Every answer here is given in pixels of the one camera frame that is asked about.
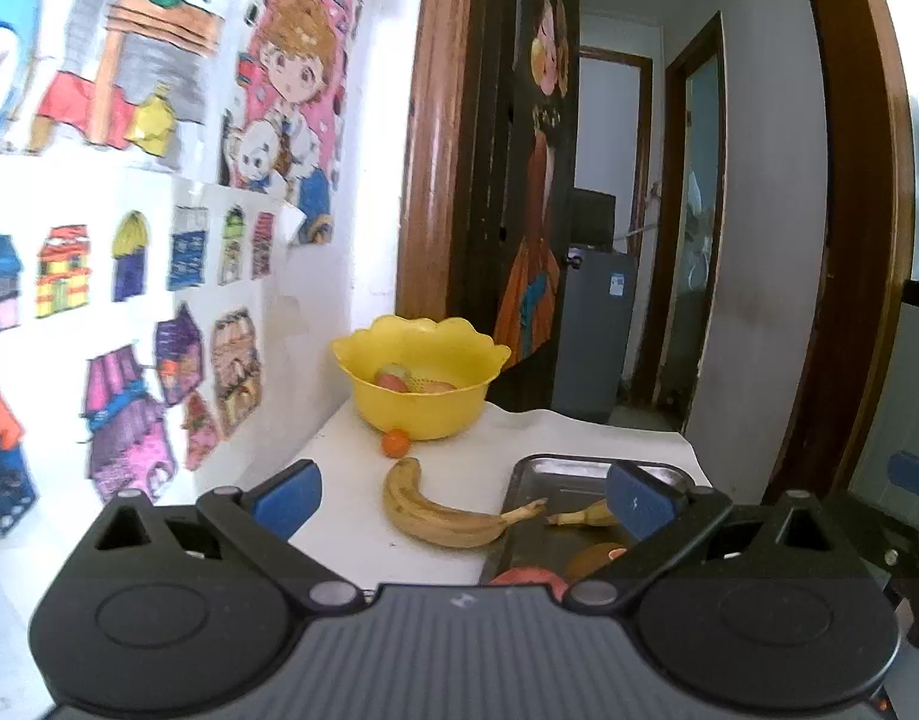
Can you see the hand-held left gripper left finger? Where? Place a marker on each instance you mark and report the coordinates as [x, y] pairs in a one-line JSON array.
[[287, 499]]

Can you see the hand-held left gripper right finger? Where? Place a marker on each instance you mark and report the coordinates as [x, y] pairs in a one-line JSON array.
[[639, 502]]

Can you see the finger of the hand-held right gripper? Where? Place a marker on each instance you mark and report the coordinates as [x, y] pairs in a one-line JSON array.
[[913, 471]]

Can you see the yellow banana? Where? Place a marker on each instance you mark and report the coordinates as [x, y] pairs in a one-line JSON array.
[[429, 517], [591, 516]]

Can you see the metal tray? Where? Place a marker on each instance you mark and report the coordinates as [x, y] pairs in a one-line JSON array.
[[572, 480]]

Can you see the brown kiwi with sticker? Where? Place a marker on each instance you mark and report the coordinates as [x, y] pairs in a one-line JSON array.
[[588, 561]]

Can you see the yellow plastic bowl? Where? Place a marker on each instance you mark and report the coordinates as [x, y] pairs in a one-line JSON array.
[[429, 412]]

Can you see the white tablecloth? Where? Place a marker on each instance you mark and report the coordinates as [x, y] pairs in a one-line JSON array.
[[339, 450]]

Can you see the orange cherry tomato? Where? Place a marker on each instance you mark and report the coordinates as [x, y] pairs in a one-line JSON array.
[[394, 442]]

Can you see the paper with house drawings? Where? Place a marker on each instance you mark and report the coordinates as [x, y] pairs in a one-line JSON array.
[[129, 300]]

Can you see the painted figure door poster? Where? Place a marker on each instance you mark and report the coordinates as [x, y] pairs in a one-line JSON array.
[[538, 240]]

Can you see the black box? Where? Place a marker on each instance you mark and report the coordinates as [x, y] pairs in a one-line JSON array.
[[593, 217]]

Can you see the dark door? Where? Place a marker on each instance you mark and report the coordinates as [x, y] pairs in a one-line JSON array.
[[519, 165]]

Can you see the wooden doorway frame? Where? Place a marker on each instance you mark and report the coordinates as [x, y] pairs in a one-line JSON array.
[[658, 240]]

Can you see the wooden door frame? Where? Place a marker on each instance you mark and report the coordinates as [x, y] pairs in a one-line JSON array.
[[437, 127], [857, 165]]

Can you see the cartoon girl wall poster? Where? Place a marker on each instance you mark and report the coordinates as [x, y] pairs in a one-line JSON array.
[[294, 52]]

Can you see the coloured crayon wall drawing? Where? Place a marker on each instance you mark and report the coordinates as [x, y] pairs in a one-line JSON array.
[[129, 52]]

